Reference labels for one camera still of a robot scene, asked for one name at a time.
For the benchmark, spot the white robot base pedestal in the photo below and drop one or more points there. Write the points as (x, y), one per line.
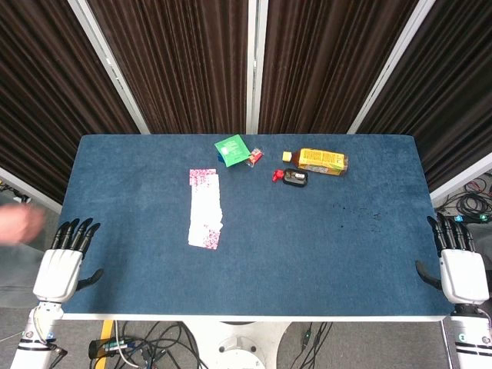
(238, 346)

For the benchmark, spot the red white patterned cloth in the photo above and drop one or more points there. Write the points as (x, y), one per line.
(205, 207)

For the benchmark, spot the black power strip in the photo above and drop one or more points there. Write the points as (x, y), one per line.
(102, 347)

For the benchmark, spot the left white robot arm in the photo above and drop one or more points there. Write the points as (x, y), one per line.
(32, 346)

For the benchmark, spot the yellow floor tape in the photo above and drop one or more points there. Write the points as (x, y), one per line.
(107, 330)

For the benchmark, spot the black bottle with red cap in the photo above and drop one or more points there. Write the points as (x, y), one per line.
(294, 178)

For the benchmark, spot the blue table mat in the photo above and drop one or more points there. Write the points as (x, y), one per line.
(269, 250)

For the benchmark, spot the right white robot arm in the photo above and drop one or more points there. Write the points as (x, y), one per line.
(471, 342)

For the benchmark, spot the person's bare hand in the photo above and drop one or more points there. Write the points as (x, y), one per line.
(17, 225)

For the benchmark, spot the dark brown curtain panel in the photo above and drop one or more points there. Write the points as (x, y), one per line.
(46, 96)
(180, 65)
(323, 65)
(449, 96)

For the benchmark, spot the green foil packet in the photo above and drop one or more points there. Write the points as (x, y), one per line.
(230, 150)

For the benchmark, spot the yellow label tea bottle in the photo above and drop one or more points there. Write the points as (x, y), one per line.
(321, 161)

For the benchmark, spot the white table frame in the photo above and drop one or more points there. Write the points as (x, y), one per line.
(250, 318)

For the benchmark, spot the white partition post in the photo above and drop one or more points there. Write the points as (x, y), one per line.
(111, 73)
(256, 65)
(388, 73)

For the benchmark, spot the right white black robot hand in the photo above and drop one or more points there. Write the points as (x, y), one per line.
(463, 274)

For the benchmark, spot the red wrapped candy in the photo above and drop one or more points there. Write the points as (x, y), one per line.
(255, 157)

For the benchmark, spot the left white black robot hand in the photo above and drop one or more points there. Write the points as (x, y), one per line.
(57, 273)

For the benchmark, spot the white partition base rail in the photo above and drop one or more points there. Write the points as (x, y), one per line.
(461, 178)
(30, 190)

